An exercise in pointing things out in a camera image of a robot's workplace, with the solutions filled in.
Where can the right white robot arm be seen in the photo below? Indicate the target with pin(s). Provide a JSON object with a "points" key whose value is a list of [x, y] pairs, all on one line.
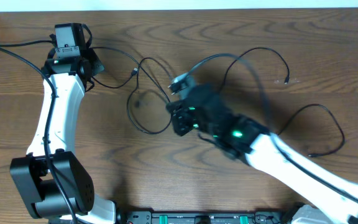
{"points": [[252, 143]]}

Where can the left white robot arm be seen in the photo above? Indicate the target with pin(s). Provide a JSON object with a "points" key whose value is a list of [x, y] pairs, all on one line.
{"points": [[51, 181]]}

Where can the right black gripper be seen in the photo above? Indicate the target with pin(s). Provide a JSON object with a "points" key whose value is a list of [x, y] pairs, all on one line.
{"points": [[179, 117]]}

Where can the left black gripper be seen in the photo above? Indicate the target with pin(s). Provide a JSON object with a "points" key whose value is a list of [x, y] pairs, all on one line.
{"points": [[96, 64]]}

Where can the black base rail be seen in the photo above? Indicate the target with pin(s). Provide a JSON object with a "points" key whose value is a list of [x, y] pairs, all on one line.
{"points": [[153, 217]]}

